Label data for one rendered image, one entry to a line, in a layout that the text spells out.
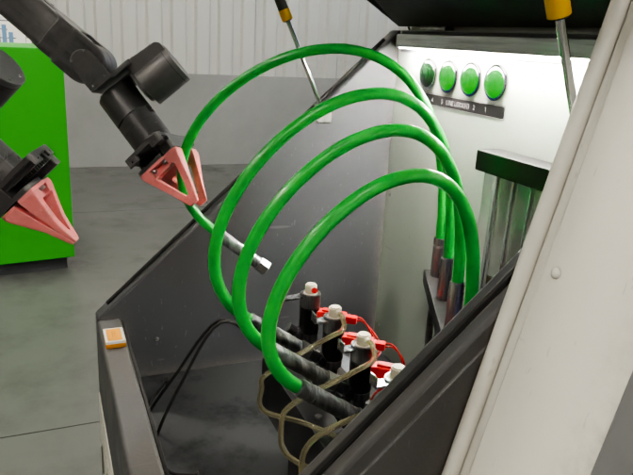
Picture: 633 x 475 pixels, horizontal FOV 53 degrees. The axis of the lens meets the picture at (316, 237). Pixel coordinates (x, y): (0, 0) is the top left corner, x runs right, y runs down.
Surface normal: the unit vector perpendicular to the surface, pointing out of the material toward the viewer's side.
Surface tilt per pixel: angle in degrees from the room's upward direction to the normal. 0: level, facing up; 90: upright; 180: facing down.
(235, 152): 90
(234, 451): 0
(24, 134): 90
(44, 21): 73
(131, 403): 0
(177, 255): 90
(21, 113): 90
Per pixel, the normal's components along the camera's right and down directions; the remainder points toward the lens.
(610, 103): -0.88, -0.16
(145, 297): 0.38, 0.29
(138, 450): 0.05, -0.95
